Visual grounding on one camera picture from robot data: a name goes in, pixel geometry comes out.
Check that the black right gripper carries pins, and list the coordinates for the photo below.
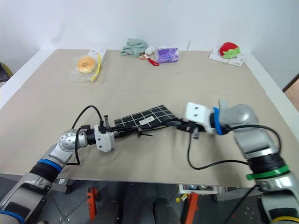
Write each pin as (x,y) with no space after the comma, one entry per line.
(190,128)

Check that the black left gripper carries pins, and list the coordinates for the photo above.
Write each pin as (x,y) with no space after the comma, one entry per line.
(111,130)

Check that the black white grid pouch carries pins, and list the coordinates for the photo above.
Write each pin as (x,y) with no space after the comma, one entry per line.
(144,117)

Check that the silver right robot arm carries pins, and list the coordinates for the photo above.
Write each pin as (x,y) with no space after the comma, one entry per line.
(247,140)

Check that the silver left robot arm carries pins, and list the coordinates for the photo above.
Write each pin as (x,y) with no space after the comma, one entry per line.
(67,142)

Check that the white tray with cans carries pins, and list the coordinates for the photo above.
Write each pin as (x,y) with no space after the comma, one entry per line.
(198,188)

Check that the purple plastic packet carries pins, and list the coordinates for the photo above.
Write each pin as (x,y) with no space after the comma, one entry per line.
(167,55)

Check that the small yellow ball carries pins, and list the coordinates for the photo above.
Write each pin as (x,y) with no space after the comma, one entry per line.
(178,199)

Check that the orange metal stand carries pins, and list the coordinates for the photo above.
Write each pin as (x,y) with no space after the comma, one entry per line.
(191,205)
(92,200)

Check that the donut in clear plastic bag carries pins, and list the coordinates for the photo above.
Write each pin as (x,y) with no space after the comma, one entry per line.
(85,66)

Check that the dark rounded shape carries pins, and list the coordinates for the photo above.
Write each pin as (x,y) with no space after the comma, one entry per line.
(164,210)
(116,211)

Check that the pale green crumpled cloth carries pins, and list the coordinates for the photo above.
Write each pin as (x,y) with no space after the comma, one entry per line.
(133,47)

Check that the white flat printed box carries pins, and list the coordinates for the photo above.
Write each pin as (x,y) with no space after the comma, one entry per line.
(102,51)

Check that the white printed booklet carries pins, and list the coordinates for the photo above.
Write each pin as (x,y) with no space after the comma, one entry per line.
(234,61)

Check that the red strawberry plush toy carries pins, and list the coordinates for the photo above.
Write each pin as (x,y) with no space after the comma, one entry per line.
(230,49)

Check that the brown wooden panel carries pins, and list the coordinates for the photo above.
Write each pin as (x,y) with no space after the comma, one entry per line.
(292,86)

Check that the dark yellow-edged object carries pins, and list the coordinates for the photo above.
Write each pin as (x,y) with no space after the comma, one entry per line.
(4,72)

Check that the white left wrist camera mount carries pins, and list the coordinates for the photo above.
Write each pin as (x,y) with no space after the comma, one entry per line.
(105,140)

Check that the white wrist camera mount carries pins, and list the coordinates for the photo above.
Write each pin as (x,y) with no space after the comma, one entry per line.
(198,114)
(105,140)

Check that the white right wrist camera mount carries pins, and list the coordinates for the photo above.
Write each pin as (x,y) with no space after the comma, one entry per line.
(198,114)

